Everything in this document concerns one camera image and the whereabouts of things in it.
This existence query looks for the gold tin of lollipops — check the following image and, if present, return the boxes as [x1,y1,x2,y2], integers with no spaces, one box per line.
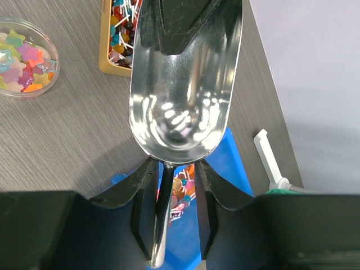
[98,0,142,77]

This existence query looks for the white clothes rack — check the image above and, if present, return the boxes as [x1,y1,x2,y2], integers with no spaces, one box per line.
[253,129,315,194]

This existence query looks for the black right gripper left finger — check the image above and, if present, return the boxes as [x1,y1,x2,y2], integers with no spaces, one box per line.
[1,159,159,269]

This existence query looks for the clear plastic jar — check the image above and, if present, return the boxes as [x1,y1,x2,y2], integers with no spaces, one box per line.
[1,16,60,98]

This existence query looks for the blue plastic bin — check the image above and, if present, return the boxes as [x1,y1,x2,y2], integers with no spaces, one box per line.
[110,127,255,270]

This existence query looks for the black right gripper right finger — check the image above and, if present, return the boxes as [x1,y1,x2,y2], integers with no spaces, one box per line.
[195,161,359,269]

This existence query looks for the silver metal scoop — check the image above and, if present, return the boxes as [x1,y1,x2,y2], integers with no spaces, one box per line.
[129,1,242,268]

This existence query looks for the green garment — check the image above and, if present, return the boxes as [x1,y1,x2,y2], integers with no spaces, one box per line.
[265,188,304,195]

